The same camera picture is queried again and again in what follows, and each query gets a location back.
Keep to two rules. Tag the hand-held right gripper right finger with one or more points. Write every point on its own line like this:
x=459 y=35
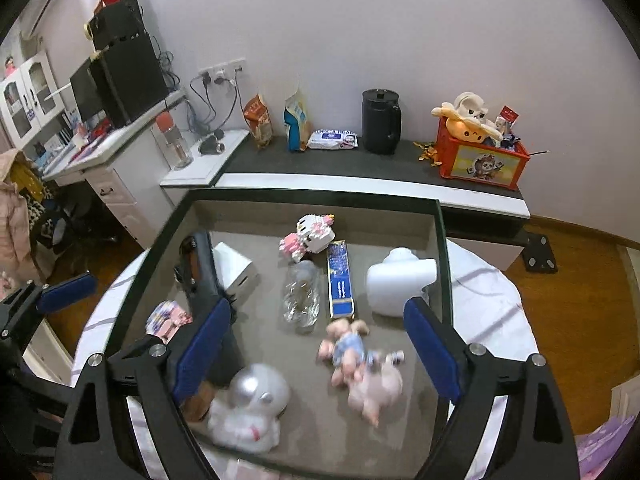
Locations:
x=432 y=355

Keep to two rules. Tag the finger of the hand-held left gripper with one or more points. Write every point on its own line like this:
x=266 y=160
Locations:
x=67 y=291

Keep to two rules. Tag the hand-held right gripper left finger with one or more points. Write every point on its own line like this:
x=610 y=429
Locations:
x=202 y=355

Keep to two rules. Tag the pink printed packet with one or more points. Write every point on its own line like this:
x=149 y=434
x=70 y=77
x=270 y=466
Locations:
x=167 y=320

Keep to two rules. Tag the white plush toy with ball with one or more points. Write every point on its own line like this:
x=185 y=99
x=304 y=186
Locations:
x=255 y=400

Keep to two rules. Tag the pink pig figurine with doll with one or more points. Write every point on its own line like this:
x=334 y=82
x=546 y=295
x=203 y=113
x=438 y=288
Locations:
x=370 y=385

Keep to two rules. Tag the pink storage box black rim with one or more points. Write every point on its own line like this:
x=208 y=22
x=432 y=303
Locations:
x=300 y=360

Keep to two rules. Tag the long blue gold box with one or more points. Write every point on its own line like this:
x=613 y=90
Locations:
x=341 y=285

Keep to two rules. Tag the clear plastic bottle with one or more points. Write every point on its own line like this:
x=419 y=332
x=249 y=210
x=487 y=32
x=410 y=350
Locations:
x=302 y=295

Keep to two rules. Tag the black office chair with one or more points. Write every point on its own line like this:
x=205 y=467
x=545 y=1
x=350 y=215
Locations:
x=75 y=225

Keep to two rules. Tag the white striped bedsheet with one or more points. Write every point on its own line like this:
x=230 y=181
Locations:
x=490 y=310

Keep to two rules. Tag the pink jacket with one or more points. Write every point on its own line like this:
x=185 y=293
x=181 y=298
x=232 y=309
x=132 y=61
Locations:
x=15 y=220

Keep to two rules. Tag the small white box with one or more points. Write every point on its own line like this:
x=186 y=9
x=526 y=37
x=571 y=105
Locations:
x=235 y=267

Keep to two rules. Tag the white desk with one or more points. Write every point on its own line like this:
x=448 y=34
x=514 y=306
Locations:
x=115 y=160

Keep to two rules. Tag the pink white block toy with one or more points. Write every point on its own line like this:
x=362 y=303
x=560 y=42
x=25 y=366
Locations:
x=310 y=235

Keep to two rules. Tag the red capped water bottle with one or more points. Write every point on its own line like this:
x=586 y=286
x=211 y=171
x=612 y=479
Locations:
x=175 y=142

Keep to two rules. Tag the white side table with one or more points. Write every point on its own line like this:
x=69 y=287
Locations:
x=210 y=165

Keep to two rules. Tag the white glass door cabinet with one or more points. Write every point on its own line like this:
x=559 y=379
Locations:
x=30 y=100

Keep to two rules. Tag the purple printed bedding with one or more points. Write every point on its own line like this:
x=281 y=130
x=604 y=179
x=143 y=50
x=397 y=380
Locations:
x=602 y=450

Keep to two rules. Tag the orange toy crate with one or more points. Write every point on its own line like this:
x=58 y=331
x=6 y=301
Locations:
x=482 y=165

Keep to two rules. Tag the black monitor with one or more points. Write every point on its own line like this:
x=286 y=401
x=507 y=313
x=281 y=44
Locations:
x=85 y=92

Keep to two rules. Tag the small yellow toy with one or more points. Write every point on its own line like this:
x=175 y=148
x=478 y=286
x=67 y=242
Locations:
x=427 y=152

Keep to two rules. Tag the black topped low cabinet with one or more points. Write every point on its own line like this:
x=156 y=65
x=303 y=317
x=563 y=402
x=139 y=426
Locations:
x=350 y=165

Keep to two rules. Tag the large black case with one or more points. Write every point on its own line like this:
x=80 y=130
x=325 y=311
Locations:
x=130 y=75

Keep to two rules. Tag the yellow plush toy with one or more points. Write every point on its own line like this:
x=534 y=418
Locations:
x=467 y=130

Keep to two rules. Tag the wet wipes pack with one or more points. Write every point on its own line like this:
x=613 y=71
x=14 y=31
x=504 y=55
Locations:
x=332 y=140

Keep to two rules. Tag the black kettle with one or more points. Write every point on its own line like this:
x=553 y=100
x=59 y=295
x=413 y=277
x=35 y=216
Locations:
x=380 y=122

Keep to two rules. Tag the orange snack bag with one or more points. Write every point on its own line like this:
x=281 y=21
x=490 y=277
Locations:
x=260 y=122

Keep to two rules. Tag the blue snack bag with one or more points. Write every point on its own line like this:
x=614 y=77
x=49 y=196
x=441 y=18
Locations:
x=297 y=125

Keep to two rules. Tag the red card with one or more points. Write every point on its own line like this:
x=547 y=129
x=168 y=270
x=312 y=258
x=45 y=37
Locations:
x=509 y=114

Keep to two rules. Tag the white air conditioner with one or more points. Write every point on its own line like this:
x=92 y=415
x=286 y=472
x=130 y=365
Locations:
x=42 y=7

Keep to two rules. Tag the black metal bracket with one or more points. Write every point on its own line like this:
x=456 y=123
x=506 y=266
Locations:
x=540 y=255

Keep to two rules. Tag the white wall power strip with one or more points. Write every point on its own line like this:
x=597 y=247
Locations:
x=222 y=69

